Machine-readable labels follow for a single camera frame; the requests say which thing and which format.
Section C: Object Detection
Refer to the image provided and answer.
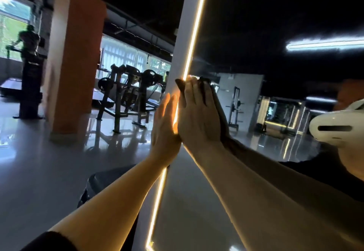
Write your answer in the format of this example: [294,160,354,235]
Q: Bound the red square pillar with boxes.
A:
[44,0,108,142]

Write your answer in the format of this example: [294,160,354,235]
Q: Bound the person's left hand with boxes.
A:
[149,91,183,168]

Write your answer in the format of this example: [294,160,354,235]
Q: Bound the large wall mirror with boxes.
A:
[131,0,364,251]

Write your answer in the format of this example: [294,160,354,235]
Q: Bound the large bright gym window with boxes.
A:
[98,33,173,90]

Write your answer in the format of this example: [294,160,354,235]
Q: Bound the person's left forearm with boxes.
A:
[50,154,171,251]

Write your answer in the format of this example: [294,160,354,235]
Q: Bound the person's right hand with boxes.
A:
[174,77,224,158]

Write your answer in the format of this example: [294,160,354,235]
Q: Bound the dark grey plastic bin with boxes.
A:
[76,164,141,251]

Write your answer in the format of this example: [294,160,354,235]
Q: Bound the dark brown cleaning cloth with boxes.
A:
[174,75,232,142]

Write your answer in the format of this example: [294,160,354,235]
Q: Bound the person's right forearm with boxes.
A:
[190,140,364,251]

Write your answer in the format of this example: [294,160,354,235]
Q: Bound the black gym weight machine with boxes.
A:
[93,63,167,134]

